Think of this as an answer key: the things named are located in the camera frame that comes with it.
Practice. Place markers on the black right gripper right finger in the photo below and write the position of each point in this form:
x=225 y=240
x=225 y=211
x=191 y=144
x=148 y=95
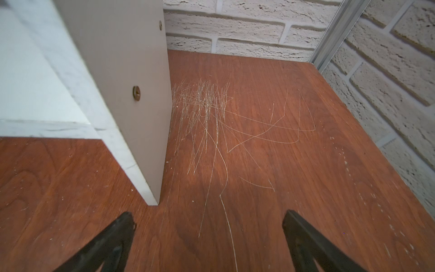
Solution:
x=310 y=249

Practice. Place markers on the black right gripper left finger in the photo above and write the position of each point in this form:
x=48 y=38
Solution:
x=106 y=252

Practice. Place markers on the white wooden shelf unit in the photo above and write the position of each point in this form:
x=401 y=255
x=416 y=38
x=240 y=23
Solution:
x=112 y=58

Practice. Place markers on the aluminium corner post right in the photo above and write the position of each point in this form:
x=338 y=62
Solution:
x=345 y=18

